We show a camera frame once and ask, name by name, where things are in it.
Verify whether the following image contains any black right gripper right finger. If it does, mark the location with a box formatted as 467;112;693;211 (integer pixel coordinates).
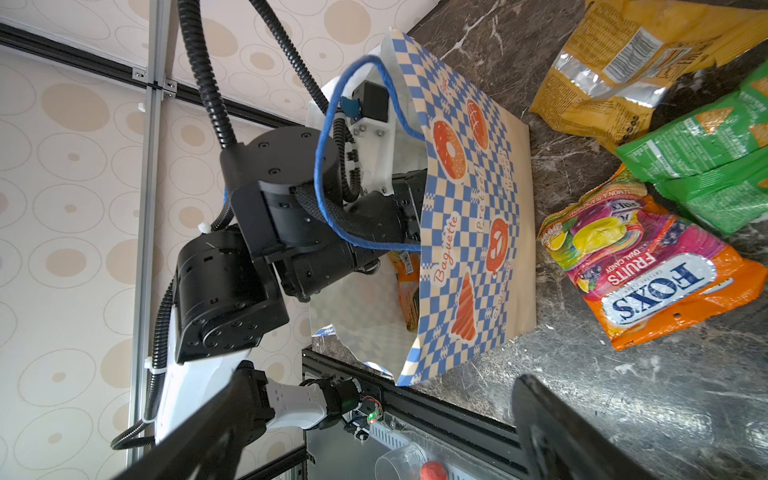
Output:
511;374;653;480

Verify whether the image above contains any yellow snack bag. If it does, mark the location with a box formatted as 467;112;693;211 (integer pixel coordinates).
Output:
531;1;767;151

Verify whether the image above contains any clear plastic cup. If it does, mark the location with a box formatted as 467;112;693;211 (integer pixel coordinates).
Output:
374;444;428;480

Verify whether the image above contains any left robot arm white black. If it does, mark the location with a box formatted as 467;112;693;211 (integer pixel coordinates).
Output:
145;126;427;441

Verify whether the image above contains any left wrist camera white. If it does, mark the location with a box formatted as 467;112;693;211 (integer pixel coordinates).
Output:
327;71;428;196

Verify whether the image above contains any aluminium rail left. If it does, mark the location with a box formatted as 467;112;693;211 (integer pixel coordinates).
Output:
125;0;175;469

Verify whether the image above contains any green corn snack bag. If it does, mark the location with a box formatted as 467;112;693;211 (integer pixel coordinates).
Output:
616;63;767;235

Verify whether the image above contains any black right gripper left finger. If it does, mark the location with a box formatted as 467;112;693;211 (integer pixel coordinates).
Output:
118;361;273;479

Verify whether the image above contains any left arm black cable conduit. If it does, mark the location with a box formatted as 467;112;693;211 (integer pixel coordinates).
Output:
109;0;367;451

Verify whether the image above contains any blue checkered paper bag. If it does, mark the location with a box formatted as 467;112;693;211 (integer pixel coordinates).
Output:
310;29;536;386

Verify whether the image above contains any black corner frame post left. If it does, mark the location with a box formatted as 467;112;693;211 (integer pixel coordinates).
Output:
1;22;297;128

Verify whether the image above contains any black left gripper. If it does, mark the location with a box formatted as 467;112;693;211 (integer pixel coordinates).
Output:
359;169;427;270

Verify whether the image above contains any orange Foxs candy bag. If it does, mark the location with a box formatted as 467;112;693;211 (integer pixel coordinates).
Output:
538;167;767;351

